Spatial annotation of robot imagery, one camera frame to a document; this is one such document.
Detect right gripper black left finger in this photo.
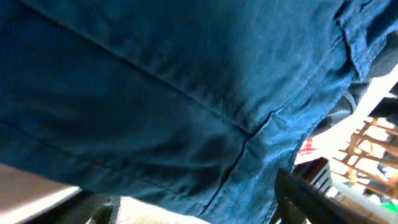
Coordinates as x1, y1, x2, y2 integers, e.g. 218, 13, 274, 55
34, 193, 121, 224

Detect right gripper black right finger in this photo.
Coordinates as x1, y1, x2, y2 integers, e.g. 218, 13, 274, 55
274, 169, 373, 224

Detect dark blue shorts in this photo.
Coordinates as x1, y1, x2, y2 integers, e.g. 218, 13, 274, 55
1, 0, 397, 223

